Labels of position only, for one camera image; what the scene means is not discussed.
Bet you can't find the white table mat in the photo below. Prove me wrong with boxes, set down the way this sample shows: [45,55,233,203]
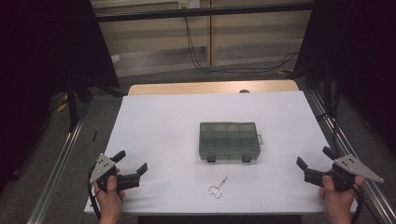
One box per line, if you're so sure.
[83,91,359,217]

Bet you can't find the metal floor rail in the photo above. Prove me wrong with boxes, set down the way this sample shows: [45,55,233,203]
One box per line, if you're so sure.
[26,119,85,224]
[306,90,396,224]

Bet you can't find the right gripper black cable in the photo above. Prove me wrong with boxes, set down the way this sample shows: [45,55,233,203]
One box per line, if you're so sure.
[350,181,365,224]

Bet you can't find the black curtain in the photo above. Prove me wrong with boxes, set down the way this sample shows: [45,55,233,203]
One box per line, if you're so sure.
[293,0,396,155]
[0,0,120,190]

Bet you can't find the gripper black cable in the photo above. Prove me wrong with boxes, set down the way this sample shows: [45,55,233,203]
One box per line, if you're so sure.
[350,181,365,224]
[87,167,103,220]

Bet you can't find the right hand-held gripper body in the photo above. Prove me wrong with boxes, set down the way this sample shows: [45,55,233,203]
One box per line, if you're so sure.
[331,154,385,193]

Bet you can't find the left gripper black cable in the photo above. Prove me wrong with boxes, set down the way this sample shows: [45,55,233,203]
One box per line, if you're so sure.
[87,167,103,220]

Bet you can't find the black metal stand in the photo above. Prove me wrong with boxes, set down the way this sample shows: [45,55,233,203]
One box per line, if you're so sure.
[65,74,79,133]

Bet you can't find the black wall cables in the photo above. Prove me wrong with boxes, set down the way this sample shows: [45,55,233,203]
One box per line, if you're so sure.
[184,17,300,75]

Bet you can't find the person's right hand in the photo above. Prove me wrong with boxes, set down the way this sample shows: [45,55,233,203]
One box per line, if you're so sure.
[318,175,365,218]

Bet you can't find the wooden table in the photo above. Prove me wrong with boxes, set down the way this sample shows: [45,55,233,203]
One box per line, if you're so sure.
[128,79,300,96]

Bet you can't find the white wall socket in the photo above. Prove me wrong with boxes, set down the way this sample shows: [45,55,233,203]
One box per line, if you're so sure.
[177,0,201,9]

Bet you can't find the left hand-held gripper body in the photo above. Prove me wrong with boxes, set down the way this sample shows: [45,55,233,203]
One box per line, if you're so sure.
[90,153,117,193]

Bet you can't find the person's left hand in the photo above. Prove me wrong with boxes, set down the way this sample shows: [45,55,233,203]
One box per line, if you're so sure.
[93,167,125,218]

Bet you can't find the small silver scissors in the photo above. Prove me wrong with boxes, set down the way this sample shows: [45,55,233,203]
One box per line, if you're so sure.
[208,175,231,200]

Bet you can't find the black horizontal bar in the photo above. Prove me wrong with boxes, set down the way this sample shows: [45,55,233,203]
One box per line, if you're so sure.
[94,3,314,22]

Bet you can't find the grey transparent compartment box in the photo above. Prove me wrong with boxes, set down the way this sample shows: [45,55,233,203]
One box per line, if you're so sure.
[199,121,264,163]

